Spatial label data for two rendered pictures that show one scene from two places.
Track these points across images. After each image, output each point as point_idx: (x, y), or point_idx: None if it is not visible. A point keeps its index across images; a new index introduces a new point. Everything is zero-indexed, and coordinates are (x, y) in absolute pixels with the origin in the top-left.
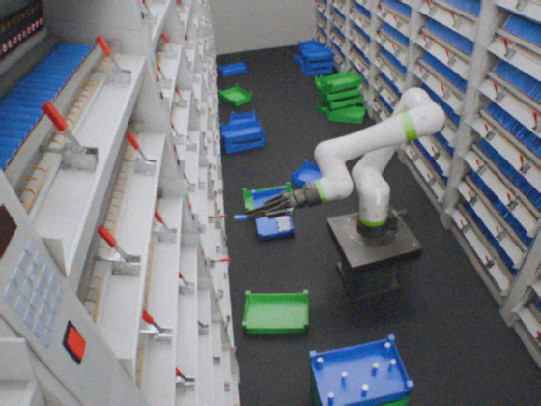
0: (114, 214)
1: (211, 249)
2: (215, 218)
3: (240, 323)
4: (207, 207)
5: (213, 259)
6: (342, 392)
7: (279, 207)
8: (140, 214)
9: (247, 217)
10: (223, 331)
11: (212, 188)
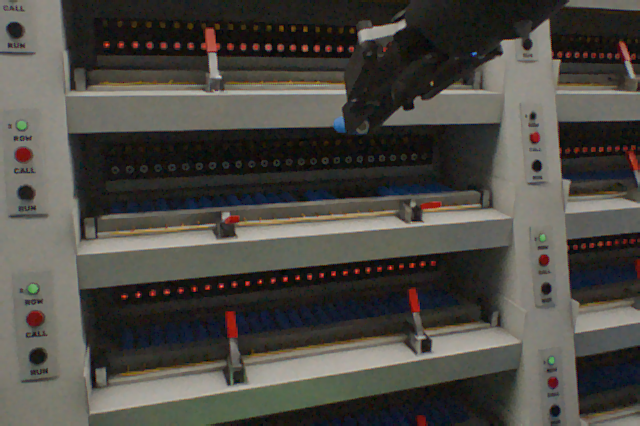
0: None
1: (291, 231)
2: (514, 295)
3: None
4: (467, 214)
5: (252, 235)
6: None
7: (389, 47)
8: None
9: (344, 110)
10: (1, 324)
11: (519, 177)
